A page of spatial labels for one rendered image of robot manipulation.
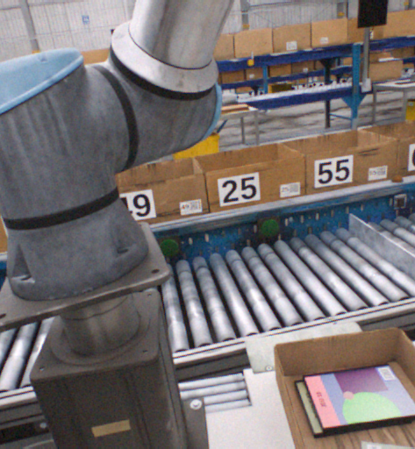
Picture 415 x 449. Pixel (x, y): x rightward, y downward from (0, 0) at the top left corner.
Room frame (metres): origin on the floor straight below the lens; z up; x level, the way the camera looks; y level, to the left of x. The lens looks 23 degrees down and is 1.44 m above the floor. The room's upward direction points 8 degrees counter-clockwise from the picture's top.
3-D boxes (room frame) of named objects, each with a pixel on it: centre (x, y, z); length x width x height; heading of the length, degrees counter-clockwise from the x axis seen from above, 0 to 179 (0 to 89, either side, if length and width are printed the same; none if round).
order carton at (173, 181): (1.51, 0.20, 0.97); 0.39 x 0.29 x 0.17; 98
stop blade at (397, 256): (1.16, -0.59, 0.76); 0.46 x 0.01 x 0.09; 8
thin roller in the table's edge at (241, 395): (0.63, 0.11, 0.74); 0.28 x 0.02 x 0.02; 92
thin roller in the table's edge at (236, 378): (0.69, 0.11, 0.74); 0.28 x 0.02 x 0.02; 92
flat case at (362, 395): (0.57, -0.25, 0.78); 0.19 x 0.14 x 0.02; 91
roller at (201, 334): (1.06, 0.09, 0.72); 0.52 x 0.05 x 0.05; 8
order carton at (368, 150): (1.61, -0.58, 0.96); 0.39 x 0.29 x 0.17; 98
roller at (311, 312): (1.11, -0.23, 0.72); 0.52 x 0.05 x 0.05; 8
